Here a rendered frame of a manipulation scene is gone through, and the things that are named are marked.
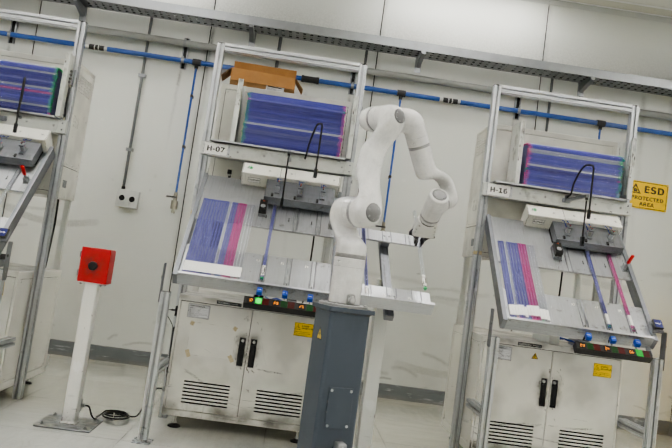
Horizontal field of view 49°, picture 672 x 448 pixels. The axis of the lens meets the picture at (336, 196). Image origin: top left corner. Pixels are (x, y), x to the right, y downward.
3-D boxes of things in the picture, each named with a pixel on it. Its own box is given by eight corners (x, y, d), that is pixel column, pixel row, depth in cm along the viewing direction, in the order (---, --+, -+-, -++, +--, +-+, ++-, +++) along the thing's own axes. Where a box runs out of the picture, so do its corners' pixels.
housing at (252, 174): (335, 207, 378) (339, 185, 369) (240, 193, 376) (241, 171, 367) (336, 197, 384) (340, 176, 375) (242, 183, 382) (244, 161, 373)
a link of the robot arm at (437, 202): (432, 204, 320) (417, 211, 315) (442, 183, 310) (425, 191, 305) (445, 217, 316) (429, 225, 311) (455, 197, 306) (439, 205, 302)
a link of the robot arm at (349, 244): (347, 257, 277) (355, 193, 279) (318, 253, 292) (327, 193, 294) (372, 260, 284) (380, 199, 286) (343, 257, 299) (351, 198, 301)
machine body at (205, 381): (308, 446, 347) (327, 313, 353) (158, 427, 344) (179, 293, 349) (306, 417, 411) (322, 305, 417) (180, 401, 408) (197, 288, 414)
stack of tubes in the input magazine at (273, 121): (340, 157, 374) (347, 105, 376) (239, 142, 371) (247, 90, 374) (338, 160, 386) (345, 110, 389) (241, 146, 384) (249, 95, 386)
